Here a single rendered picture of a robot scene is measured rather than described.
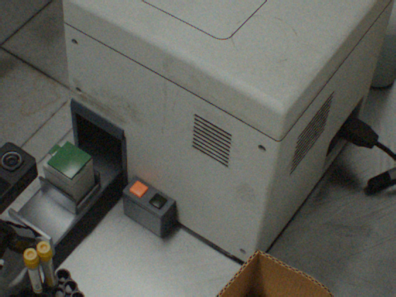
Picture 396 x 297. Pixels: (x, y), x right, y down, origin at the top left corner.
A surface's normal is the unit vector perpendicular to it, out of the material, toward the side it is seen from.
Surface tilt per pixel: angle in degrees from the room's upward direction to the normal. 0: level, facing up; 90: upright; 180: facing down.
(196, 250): 0
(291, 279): 88
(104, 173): 0
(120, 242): 0
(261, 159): 90
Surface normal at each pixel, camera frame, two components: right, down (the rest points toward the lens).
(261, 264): -0.51, 0.67
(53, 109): 0.04, -0.59
